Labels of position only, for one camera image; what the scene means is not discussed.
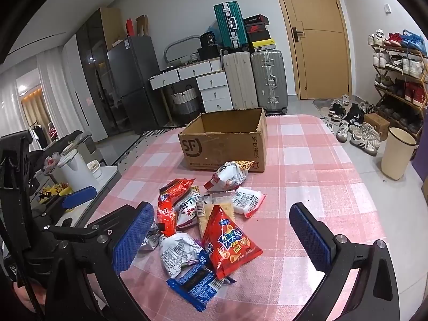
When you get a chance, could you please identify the yellow object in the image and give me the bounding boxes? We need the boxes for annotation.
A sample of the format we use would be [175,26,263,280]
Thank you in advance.
[37,182,73,205]

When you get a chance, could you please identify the black labelled bag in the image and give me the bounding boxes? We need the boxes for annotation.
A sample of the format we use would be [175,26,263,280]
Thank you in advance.
[200,31,220,49]

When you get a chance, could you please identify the grey white side table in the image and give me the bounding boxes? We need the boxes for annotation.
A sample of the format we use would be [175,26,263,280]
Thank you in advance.
[32,165,123,231]

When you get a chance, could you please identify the white red snack packet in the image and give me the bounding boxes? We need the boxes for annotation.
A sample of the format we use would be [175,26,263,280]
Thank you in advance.
[174,190,206,231]

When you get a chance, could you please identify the yellow black shoe box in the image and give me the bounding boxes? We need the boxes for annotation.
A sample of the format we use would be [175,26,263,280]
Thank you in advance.
[249,39,273,53]

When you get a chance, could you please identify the grey door mat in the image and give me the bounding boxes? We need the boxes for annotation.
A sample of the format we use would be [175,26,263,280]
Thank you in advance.
[312,98,332,118]

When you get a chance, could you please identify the white drawer desk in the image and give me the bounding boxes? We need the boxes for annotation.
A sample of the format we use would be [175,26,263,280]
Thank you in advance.
[149,58,234,114]

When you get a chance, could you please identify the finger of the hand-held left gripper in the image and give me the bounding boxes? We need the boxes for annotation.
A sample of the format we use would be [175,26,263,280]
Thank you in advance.
[32,186,98,233]

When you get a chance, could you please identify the red corn chips bag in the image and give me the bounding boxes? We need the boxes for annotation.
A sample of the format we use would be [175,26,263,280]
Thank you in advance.
[201,204,263,280]

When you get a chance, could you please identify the small white printed packet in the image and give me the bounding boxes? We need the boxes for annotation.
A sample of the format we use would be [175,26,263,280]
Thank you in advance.
[232,187,267,219]

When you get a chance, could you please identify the beige suitcase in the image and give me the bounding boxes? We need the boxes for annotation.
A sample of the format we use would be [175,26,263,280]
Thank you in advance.
[221,52,257,111]

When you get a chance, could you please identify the woven laundry basket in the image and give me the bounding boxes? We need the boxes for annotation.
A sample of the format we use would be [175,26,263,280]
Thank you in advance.
[171,86,200,117]

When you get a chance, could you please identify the small brown carton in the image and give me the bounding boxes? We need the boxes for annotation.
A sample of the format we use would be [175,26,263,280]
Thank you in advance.
[363,113,391,142]

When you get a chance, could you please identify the purple silver snack packet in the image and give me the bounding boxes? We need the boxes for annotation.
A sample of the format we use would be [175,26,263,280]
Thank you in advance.
[159,232,211,277]

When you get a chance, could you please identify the silver suitcase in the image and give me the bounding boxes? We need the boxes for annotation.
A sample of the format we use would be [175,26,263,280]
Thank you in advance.
[250,49,289,115]

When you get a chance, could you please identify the cream trash bin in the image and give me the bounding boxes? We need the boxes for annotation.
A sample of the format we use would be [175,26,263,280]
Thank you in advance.
[380,126,419,181]

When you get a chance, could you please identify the clear packet of crackers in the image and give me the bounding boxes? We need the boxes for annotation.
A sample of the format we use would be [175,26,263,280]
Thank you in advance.
[197,192,235,239]

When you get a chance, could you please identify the pink checked tablecloth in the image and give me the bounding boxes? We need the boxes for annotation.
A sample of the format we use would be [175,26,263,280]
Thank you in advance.
[85,113,400,321]

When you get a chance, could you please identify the black red-striped shoe box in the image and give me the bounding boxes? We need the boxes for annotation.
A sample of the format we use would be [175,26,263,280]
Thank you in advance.
[242,15,269,27]

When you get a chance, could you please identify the pile of sneakers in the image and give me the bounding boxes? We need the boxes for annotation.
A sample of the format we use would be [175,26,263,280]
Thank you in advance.
[326,94,382,157]

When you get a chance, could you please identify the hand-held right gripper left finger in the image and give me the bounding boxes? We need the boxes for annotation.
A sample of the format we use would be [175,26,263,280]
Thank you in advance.
[43,201,155,321]

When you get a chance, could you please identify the silver foil packet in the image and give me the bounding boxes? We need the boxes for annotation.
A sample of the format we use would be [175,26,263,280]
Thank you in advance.
[138,221,165,252]

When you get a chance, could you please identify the brown flat cardboard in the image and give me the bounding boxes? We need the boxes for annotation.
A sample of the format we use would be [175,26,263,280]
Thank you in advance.
[135,15,150,38]

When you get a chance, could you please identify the blue snack packet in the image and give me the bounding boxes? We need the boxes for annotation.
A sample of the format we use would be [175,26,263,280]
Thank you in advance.
[166,263,224,313]

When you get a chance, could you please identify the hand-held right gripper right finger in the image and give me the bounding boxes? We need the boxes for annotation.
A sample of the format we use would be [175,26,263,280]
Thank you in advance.
[289,202,400,321]

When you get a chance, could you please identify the white kettle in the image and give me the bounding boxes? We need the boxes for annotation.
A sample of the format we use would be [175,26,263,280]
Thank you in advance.
[56,149,101,197]

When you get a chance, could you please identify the dark glass cabinet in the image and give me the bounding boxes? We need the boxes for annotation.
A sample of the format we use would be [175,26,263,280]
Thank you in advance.
[74,7,114,143]

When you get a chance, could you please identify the tan wooden cabinet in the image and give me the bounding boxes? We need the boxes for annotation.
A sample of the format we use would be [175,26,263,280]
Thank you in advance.
[100,7,124,51]

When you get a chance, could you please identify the white food bowl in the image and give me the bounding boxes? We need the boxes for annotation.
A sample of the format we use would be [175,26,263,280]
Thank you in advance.
[86,160,103,179]

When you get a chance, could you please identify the wooden shoe rack with shoes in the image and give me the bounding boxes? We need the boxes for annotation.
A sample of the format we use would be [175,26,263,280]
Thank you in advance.
[367,29,428,134]

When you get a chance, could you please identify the tan wooden door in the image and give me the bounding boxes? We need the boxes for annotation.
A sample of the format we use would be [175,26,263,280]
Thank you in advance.
[270,0,352,101]

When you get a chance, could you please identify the oval mirror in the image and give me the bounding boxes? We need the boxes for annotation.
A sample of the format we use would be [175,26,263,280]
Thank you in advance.
[163,35,203,67]

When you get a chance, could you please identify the red white bundle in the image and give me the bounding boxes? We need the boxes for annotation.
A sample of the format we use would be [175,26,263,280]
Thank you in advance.
[43,152,63,175]

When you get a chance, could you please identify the teal suitcase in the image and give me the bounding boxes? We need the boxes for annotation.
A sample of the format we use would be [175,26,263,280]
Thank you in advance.
[213,2,250,53]

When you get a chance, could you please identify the orange noodle snack packet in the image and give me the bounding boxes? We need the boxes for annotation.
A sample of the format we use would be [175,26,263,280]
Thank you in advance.
[203,160,255,192]

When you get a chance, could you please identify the grey refrigerator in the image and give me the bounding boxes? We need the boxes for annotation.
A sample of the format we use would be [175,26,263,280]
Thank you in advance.
[106,35,168,136]

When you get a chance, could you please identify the purple bag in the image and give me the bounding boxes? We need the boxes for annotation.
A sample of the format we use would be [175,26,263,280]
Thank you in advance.
[411,155,428,208]

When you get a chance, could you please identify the white curtain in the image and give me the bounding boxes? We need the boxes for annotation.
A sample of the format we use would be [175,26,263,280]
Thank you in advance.
[35,48,79,134]

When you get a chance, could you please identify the brown cardboard box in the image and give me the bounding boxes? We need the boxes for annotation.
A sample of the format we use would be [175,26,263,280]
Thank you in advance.
[178,108,268,173]

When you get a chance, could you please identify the black storage box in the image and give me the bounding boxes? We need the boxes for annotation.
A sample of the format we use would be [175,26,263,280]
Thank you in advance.
[197,47,223,62]

